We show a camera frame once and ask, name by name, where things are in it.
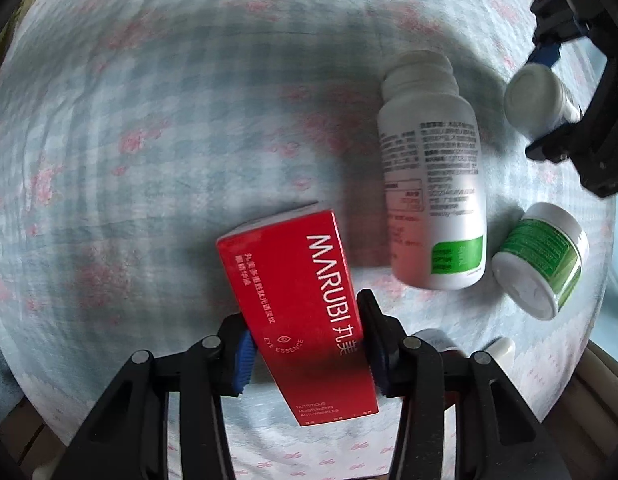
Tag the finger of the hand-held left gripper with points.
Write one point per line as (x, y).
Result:
(564, 142)
(556, 25)

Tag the large white pill bottle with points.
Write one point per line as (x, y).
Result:
(431, 170)

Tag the red cosmetics box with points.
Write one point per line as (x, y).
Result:
(299, 290)

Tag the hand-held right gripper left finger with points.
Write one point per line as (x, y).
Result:
(243, 357)

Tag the white jar with green label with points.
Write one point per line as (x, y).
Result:
(536, 260)

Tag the checked floral bed sheet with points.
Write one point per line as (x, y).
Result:
(189, 110)

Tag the small white tube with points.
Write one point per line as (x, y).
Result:
(500, 352)

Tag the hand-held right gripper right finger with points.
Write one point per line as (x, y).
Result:
(378, 377)

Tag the small white jar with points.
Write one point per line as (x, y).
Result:
(536, 97)

